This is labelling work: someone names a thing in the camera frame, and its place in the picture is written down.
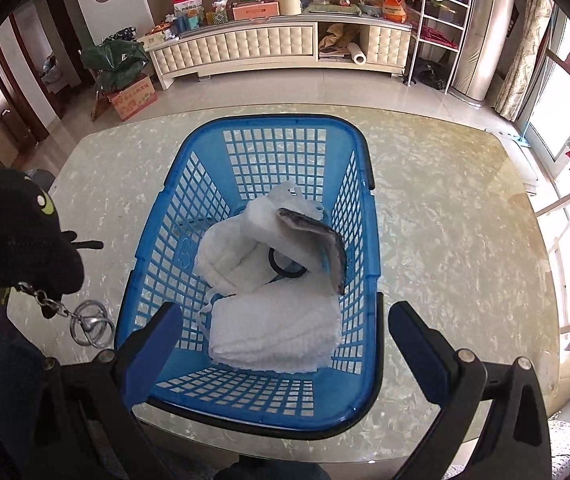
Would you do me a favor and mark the white fluffy towel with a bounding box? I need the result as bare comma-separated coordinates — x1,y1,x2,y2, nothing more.
194,216,276,296

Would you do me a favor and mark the white quilted towel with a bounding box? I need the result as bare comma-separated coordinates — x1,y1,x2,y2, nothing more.
207,273,341,374

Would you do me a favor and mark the black hair tie ring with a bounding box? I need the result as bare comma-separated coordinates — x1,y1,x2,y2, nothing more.
267,246,309,281

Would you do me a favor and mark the black dragon plush toy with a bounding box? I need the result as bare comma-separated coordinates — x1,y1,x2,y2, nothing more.
0,161,116,350

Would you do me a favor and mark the blue plastic basket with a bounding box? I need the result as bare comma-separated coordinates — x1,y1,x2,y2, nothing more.
116,114,384,440

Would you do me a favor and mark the printed cardboard box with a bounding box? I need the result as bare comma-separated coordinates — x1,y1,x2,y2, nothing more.
107,76,158,122

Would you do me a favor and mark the beige patterned curtain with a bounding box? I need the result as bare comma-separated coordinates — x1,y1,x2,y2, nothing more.
493,0,554,122

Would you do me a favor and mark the dark green bag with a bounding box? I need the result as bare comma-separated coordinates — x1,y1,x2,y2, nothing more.
81,39,149,93

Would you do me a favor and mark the white floor air conditioner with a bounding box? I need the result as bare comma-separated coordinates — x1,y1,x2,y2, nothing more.
452,0,514,108

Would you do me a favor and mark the brown wooden door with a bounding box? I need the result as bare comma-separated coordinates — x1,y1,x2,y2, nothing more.
0,47,48,148

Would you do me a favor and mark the white paper roll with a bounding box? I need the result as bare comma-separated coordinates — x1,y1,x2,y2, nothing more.
347,42,366,65

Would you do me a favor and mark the cream tufted tv cabinet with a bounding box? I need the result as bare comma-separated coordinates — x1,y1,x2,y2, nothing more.
146,14,411,90

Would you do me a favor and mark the orange bag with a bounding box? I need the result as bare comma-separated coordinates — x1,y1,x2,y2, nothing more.
382,0,407,24

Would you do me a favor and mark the white metal shelf rack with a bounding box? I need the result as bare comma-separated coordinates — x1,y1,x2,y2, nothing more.
404,0,474,94

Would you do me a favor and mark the pink storage box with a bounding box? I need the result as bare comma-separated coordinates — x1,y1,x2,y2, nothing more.
232,1,279,21

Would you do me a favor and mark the cream cylindrical container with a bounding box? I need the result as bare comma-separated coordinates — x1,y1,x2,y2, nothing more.
278,0,302,16

